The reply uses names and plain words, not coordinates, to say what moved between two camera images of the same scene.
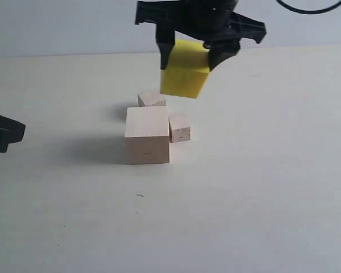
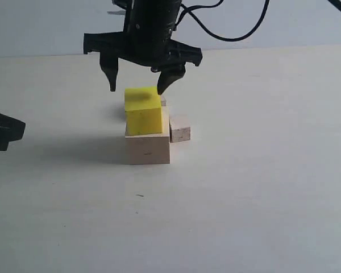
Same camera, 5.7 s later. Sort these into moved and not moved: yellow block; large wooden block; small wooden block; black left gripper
Moved: yellow block
Not moved: large wooden block; small wooden block; black left gripper
